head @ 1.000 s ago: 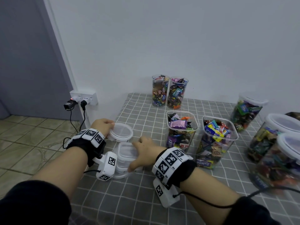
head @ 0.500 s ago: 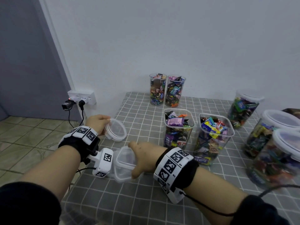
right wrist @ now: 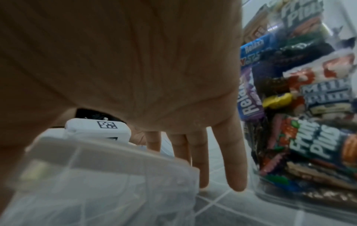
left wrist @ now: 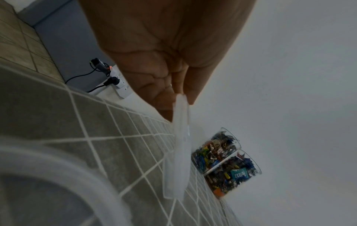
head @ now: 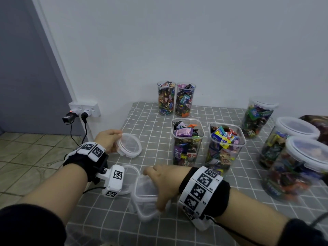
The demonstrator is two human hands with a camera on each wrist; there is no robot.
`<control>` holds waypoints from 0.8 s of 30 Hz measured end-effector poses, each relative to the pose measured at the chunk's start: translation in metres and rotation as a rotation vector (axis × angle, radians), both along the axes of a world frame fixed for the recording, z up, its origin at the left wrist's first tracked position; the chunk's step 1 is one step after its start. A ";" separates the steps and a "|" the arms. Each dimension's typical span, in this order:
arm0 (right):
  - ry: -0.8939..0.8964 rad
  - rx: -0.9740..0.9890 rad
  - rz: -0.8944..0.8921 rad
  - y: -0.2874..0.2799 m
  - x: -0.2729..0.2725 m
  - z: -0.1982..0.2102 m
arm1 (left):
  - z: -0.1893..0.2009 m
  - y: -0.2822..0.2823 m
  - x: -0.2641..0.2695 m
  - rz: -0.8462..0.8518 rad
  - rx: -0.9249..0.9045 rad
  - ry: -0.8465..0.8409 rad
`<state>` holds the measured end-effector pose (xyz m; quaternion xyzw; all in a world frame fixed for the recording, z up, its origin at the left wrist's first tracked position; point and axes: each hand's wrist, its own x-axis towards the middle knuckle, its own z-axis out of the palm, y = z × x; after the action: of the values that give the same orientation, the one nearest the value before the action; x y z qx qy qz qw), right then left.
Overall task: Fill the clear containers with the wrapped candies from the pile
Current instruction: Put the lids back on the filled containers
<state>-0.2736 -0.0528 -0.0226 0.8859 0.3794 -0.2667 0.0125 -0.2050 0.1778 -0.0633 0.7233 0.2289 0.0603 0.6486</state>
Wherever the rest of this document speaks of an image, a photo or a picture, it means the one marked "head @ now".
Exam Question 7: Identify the white wall socket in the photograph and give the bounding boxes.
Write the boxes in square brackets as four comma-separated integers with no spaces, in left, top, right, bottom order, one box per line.
[68,101,101,119]

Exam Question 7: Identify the black marker-tagged left wristband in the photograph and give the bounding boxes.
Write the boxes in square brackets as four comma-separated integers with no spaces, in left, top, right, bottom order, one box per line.
[63,142,110,182]

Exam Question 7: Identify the person's right forearm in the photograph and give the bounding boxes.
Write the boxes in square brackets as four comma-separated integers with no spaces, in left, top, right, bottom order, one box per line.
[218,189,290,246]

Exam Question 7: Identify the small transparent plastic jar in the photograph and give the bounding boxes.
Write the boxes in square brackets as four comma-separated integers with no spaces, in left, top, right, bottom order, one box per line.
[157,81,176,117]
[206,123,247,176]
[172,119,205,167]

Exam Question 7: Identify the person's right hand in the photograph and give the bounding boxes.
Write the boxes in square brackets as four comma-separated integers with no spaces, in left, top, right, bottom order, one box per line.
[143,165,192,212]

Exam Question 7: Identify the tall transparent plastic jar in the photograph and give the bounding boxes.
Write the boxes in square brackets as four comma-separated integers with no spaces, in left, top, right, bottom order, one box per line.
[175,83,197,119]

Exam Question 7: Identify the person's left hand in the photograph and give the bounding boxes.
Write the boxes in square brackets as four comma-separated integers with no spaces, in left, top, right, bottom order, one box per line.
[96,129,124,154]

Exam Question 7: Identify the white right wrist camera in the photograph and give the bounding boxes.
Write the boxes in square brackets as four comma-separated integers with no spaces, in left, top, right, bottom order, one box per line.
[183,207,217,232]

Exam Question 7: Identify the black marker-tagged right wristband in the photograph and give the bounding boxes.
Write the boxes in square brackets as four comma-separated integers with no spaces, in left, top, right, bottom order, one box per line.
[178,166,231,224]

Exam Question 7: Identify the dark patterned cloth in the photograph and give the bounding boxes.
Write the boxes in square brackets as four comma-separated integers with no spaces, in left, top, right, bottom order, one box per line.
[300,114,328,147]

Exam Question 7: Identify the black power plug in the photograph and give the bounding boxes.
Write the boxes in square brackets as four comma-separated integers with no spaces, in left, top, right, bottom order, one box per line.
[62,111,89,125]

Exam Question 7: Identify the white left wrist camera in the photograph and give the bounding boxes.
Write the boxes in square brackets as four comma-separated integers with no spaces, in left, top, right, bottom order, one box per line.
[101,164,126,198]

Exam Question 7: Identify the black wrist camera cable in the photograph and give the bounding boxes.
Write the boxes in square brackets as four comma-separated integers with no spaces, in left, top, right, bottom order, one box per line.
[307,211,328,230]

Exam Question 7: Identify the grey door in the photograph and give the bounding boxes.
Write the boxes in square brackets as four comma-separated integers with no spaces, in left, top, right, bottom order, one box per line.
[0,0,79,135]

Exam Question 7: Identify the black power cable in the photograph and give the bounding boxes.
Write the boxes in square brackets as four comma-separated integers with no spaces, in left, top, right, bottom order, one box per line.
[69,120,89,148]

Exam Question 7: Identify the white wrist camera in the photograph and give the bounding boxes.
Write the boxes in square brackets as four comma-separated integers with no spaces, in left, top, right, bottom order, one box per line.
[183,207,217,232]
[101,164,126,198]

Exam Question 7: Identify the person's left forearm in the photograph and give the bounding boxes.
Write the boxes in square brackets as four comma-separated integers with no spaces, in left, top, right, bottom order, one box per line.
[15,164,88,223]

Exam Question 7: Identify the black marker-tagged wristband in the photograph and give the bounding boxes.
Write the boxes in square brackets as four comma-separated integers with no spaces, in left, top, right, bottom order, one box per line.
[178,166,231,224]
[63,142,110,182]

